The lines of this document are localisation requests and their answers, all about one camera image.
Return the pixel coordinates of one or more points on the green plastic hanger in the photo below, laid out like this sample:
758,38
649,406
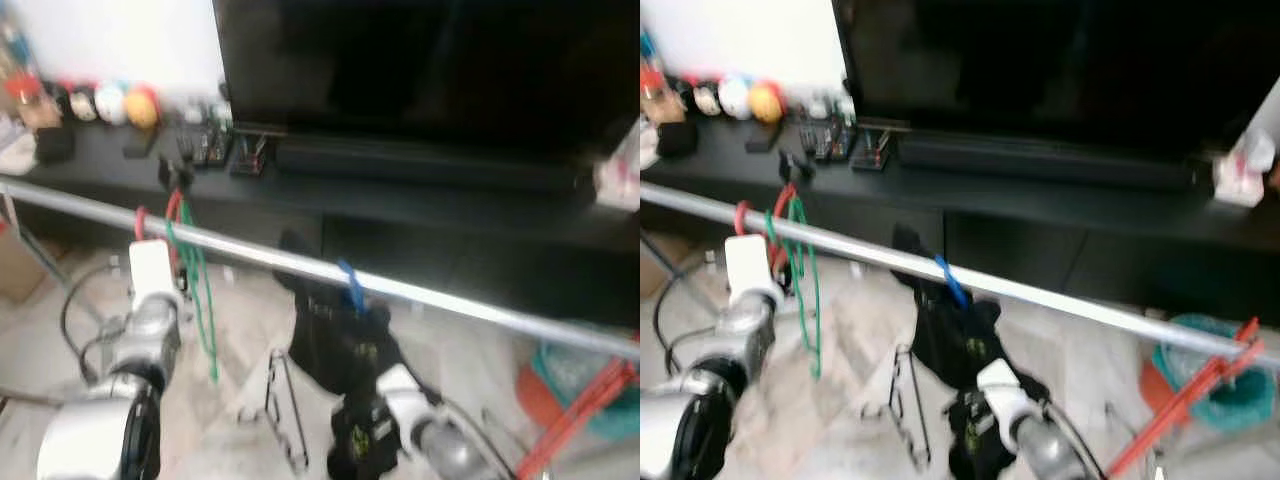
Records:
815,350
212,360

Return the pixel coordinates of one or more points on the black flat television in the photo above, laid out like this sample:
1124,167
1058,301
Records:
1050,70
420,70

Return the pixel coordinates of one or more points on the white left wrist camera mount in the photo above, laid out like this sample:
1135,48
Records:
748,265
152,270

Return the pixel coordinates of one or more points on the flat white box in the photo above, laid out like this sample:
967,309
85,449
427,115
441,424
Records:
18,152

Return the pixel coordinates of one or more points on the silver metal clothes rack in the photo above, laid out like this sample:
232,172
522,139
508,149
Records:
300,265
1050,295

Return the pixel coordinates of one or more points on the clear jar red lid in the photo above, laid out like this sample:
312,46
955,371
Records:
30,100
660,92

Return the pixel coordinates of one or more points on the black phone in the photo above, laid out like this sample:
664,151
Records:
138,144
762,139

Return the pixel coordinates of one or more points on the black pouch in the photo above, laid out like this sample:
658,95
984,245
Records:
56,144
677,138

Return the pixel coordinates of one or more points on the red plastic hanger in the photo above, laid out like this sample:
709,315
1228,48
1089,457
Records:
1180,400
140,222
580,410
741,218

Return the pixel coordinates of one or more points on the small black media box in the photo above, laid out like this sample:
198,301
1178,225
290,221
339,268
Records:
871,151
250,157

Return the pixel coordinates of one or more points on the white pink plastic packet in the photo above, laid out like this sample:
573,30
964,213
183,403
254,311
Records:
618,175
1245,168

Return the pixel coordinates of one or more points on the white blue round plush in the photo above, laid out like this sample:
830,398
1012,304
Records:
735,98
111,104

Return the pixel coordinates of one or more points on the black soundbar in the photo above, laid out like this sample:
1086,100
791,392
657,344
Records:
1050,160
430,165

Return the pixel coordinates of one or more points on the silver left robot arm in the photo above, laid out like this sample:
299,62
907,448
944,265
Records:
140,345
740,335

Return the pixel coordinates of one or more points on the black desk stand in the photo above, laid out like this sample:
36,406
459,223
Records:
176,178
796,168

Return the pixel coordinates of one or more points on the black TV console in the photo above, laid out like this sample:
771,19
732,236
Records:
450,240
1080,240

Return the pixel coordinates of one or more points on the blue plastic hanger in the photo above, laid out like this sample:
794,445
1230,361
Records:
950,280
352,285

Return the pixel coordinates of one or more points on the black plastic hanger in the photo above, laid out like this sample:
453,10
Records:
290,440
912,435

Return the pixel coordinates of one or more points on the orange bin teal bag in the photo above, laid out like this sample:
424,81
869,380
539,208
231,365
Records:
560,375
1230,400

